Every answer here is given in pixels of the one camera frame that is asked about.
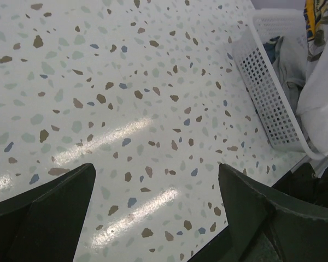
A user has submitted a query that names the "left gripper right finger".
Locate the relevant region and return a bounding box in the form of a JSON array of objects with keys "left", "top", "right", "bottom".
[{"left": 218, "top": 164, "right": 328, "bottom": 261}]

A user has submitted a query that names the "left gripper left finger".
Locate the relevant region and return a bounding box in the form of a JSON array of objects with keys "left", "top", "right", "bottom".
[{"left": 0, "top": 163, "right": 96, "bottom": 261}]

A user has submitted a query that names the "white printed tank top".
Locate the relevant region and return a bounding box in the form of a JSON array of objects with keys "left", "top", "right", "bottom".
[{"left": 297, "top": 1, "right": 328, "bottom": 156}]

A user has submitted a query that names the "grey garment in basket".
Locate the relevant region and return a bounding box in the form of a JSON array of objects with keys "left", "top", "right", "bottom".
[{"left": 273, "top": 36, "right": 307, "bottom": 93}]

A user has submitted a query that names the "blue garment in basket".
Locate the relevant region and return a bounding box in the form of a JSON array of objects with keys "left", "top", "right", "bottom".
[{"left": 263, "top": 36, "right": 280, "bottom": 56}]

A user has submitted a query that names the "white plastic laundry basket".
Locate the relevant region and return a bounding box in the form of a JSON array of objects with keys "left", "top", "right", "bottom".
[{"left": 232, "top": 9, "right": 328, "bottom": 160}]

